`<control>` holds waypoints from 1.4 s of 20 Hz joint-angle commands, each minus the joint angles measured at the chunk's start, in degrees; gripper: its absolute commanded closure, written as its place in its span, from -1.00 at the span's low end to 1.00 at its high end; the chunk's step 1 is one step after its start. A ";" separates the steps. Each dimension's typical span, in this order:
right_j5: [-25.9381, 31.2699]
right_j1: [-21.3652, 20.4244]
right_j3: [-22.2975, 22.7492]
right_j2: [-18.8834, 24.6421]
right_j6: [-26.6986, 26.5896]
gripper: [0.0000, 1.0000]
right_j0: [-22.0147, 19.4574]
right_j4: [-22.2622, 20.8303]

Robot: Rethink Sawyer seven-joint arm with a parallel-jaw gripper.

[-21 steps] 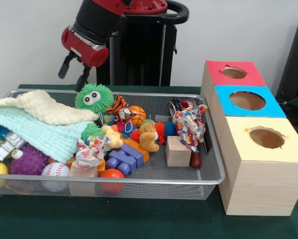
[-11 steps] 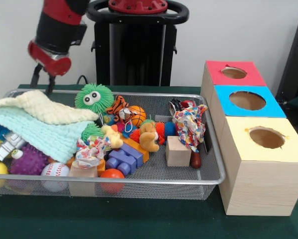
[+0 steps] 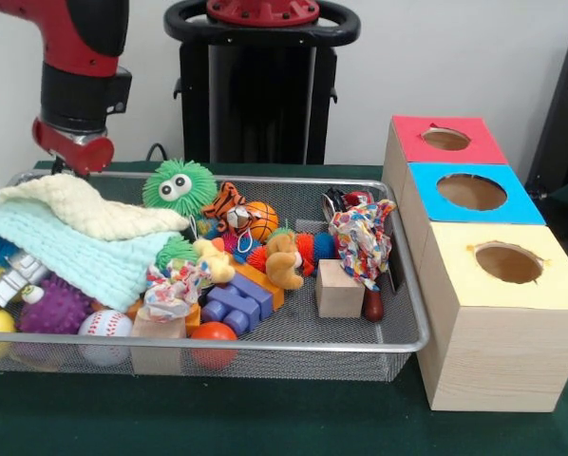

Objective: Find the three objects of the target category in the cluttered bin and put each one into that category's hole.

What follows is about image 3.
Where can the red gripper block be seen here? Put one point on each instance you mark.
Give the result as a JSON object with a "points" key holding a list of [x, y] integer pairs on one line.
{"points": [[75, 150]]}

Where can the cream knitted cloth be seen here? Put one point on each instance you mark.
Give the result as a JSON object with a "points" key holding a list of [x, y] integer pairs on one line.
{"points": [[85, 207]]}

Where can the mint knitted cloth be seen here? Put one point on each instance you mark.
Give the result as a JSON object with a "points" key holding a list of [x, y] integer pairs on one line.
{"points": [[75, 252]]}

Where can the tiger striped toy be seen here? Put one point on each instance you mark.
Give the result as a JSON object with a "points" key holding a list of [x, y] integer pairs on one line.
{"points": [[225, 201]]}

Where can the yellow duck plush toy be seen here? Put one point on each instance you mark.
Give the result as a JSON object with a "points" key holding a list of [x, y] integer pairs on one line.
{"points": [[214, 261]]}

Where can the purple plastic building block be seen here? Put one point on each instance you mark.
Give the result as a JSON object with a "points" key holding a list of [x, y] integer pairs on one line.
{"points": [[236, 304]]}

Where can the red maraca rattle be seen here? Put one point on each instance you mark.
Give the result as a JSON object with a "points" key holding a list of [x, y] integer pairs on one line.
{"points": [[214, 344]]}

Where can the brown plush toy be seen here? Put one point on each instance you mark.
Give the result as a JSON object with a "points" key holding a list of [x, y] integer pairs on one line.
{"points": [[284, 261]]}

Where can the plain wooden cube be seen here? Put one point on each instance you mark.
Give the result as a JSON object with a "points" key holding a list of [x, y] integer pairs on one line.
{"points": [[339, 290]]}

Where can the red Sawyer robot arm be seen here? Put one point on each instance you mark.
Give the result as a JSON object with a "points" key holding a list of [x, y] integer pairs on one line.
{"points": [[80, 47]]}

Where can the clear shallow mesh bin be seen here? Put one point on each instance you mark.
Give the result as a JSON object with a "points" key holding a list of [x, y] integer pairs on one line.
{"points": [[403, 304]]}

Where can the wooden box with three holes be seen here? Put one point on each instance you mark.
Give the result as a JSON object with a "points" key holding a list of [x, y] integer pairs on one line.
{"points": [[493, 351]]}

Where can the purple monster toy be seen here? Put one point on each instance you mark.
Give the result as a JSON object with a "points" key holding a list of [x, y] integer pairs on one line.
{"points": [[56, 306]]}

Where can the white baseball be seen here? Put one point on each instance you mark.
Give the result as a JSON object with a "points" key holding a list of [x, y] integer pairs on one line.
{"points": [[105, 325]]}

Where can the floral patterned fabric knot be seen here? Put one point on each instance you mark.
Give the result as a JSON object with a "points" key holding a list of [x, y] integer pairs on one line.
{"points": [[175, 288]]}

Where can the small orange basketball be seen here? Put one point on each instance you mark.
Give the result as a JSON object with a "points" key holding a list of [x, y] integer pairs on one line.
{"points": [[261, 220]]}

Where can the dark green tablecloth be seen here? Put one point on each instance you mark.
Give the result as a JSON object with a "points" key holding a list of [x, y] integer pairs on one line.
{"points": [[265, 418]]}

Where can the dark red sausage toy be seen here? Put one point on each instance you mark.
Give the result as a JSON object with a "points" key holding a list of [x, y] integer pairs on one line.
{"points": [[373, 306]]}

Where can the black panel stand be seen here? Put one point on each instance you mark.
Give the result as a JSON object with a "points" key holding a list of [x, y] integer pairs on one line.
{"points": [[564, 123]]}

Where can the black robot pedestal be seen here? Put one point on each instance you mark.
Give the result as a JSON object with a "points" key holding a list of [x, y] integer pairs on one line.
{"points": [[255, 104]]}

